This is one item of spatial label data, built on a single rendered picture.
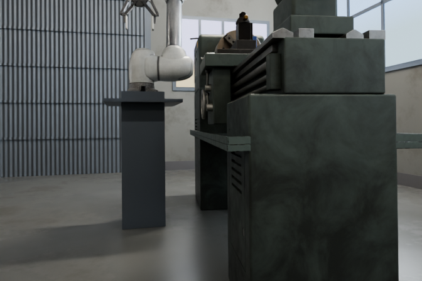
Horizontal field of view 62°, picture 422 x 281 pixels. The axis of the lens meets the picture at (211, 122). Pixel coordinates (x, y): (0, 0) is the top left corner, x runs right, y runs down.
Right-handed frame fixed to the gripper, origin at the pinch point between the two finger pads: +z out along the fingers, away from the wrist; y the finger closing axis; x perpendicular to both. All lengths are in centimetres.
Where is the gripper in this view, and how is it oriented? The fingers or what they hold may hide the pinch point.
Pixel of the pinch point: (139, 27)
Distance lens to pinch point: 194.1
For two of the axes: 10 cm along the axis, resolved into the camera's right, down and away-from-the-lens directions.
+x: 1.2, -0.1, -9.9
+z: 0.1, 10.0, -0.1
